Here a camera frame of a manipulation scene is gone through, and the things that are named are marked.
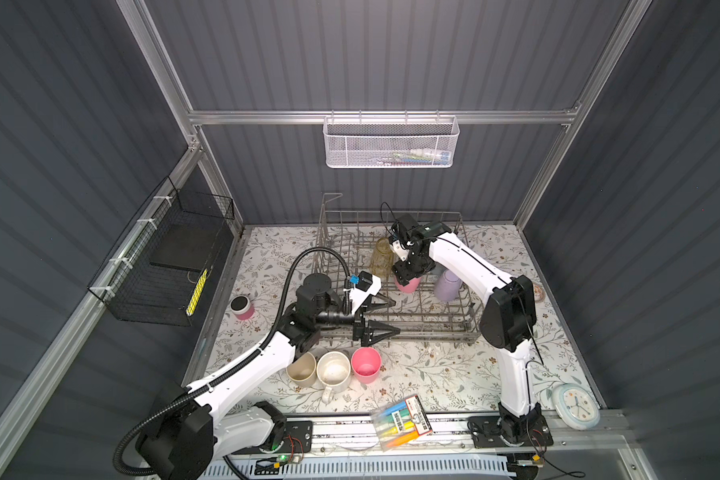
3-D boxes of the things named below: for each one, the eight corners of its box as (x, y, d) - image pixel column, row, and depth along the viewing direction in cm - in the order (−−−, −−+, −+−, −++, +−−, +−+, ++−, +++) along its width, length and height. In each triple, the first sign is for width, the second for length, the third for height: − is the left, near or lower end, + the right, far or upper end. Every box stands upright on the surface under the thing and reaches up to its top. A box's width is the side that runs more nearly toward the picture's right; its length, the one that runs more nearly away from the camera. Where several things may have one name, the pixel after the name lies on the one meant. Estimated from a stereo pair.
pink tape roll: (233, 321, 96) (227, 312, 92) (239, 304, 100) (233, 295, 96) (252, 321, 96) (247, 312, 92) (257, 304, 100) (252, 295, 96)
